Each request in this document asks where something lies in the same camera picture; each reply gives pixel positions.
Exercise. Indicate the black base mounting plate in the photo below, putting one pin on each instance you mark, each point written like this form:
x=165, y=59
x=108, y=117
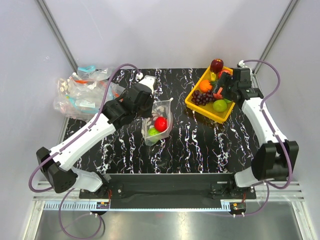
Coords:
x=213, y=185

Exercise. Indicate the dark red apple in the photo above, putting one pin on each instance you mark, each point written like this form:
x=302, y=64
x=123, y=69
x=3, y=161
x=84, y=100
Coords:
x=216, y=65

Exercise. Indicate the bright red apple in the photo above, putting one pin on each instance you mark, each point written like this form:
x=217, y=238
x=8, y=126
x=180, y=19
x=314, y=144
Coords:
x=161, y=124

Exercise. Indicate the yellow plastic fruit tray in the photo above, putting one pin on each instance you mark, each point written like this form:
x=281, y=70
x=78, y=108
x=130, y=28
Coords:
x=208, y=110

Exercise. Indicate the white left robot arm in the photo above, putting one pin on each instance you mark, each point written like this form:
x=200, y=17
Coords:
x=57, y=163

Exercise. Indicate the small yellow fruit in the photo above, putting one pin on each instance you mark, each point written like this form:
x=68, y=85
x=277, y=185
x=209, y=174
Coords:
x=212, y=76

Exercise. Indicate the orange fruit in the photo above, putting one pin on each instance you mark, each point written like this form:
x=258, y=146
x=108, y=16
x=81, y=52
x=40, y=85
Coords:
x=205, y=86

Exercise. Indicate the pink peach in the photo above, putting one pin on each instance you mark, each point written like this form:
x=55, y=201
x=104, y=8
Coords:
x=218, y=95

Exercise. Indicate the clear zip top bag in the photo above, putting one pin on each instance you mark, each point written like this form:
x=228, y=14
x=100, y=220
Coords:
x=160, y=108

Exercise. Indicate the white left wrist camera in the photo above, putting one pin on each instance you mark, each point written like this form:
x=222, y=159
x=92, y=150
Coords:
x=148, y=81

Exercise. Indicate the dark purple grape bunch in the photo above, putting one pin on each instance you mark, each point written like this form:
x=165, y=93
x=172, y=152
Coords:
x=202, y=98

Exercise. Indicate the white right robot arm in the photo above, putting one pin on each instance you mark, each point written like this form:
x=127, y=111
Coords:
x=276, y=156

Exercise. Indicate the pile of clear zip bags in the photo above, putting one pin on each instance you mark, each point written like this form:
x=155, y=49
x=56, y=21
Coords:
x=80, y=96

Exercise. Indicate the smooth green apple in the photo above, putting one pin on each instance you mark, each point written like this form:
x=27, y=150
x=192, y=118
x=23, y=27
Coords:
x=220, y=106

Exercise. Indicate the wrinkled green round fruit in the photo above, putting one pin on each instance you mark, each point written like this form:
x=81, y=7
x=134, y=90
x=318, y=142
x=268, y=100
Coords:
x=153, y=132

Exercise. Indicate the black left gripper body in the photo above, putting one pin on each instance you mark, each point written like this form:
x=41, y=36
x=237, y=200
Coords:
x=145, y=111

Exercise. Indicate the aluminium frame rail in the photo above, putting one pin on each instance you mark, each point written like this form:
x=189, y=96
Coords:
x=140, y=202

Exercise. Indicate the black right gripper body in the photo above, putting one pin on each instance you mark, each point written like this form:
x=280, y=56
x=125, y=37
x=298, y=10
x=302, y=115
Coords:
x=228, y=87

